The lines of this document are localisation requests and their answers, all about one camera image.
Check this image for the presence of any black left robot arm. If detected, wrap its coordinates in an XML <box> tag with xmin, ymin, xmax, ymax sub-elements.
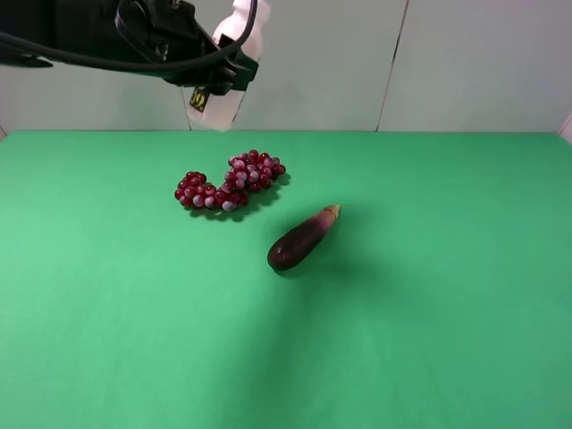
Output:
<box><xmin>1</xmin><ymin>1</ymin><xmax>258</xmax><ymax>96</ymax></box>

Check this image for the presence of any white milk bottle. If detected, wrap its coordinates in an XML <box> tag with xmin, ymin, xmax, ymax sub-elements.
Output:
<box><xmin>187</xmin><ymin>1</ymin><xmax>271</xmax><ymax>131</ymax></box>

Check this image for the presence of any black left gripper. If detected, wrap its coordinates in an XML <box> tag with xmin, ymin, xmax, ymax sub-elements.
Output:
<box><xmin>114</xmin><ymin>1</ymin><xmax>259</xmax><ymax>95</ymax></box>

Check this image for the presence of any purple eggplant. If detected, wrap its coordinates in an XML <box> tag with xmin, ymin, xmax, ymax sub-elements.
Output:
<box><xmin>267</xmin><ymin>205</ymin><xmax>341</xmax><ymax>272</ymax></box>

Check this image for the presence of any red purple grape bunch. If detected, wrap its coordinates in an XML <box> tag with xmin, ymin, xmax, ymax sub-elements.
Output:
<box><xmin>173</xmin><ymin>149</ymin><xmax>287</xmax><ymax>212</ymax></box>

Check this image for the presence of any black cable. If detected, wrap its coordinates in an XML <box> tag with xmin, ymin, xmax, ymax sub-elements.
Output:
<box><xmin>0</xmin><ymin>0</ymin><xmax>259</xmax><ymax>72</ymax></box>

